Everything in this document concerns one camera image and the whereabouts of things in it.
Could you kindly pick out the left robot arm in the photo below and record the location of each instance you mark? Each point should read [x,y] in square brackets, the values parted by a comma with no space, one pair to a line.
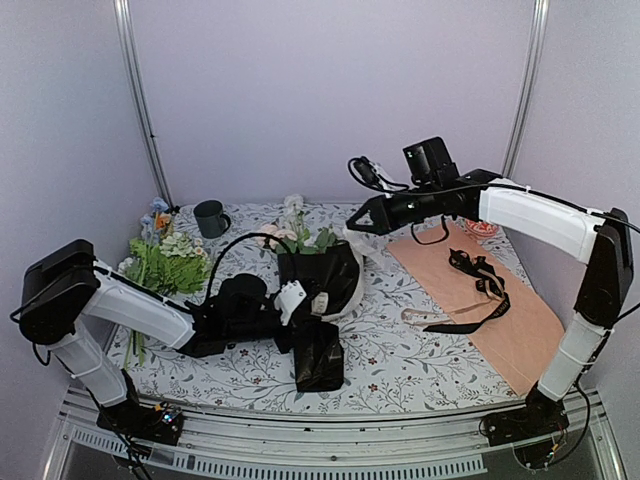
[70,284]

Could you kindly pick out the blue orange flower stems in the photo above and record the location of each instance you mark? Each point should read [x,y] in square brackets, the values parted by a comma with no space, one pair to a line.
[156,223]

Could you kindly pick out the left aluminium frame post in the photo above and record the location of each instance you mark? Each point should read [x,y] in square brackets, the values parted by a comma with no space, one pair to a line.
[124,25]

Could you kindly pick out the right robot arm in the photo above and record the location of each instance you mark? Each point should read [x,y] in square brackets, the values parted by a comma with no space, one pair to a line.
[585,253]

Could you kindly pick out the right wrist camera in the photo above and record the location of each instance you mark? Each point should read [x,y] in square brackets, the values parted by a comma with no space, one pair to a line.
[365,173]

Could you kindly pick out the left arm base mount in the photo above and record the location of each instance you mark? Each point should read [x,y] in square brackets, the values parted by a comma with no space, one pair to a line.
[128,418]

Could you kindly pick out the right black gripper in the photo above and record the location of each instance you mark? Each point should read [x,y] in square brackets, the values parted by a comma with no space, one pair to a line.
[380,219]

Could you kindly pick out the green leafy flower bunch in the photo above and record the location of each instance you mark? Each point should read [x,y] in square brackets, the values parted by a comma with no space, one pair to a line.
[169,264]

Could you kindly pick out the aluminium frame post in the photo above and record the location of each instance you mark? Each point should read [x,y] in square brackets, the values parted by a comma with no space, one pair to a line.
[124,25]
[531,68]

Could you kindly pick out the small white flower stem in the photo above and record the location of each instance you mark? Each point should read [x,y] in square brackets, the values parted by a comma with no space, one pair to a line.
[294,216]

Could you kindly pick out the black wrapping paper sheet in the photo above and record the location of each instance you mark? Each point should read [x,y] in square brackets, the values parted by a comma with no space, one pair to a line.
[317,352]

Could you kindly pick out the pink wrapping paper sheet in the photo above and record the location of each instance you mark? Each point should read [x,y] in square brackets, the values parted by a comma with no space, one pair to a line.
[520,345]

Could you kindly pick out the dark grey mug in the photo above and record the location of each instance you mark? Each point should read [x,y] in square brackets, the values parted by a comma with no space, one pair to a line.
[211,219]

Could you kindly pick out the right aluminium frame post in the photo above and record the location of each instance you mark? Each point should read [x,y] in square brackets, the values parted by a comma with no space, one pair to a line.
[531,68]

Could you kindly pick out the floral patterned tablecloth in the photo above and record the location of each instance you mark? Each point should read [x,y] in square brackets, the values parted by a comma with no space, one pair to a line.
[390,366]

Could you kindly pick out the black printed ribbon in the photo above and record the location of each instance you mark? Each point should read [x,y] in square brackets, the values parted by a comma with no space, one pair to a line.
[489,291]

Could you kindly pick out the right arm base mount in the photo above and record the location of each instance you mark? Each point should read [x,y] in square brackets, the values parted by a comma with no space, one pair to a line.
[541,427]

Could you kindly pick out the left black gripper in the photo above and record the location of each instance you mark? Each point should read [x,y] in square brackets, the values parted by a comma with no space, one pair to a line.
[285,344]

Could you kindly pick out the white rose long stem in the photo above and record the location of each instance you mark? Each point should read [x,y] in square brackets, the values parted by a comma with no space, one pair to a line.
[277,232]

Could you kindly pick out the cream printed ribbon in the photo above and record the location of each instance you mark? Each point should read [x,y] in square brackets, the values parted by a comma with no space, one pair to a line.
[339,273]

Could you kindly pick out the red patterned small bowl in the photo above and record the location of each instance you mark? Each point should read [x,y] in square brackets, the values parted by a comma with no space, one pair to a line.
[481,229]

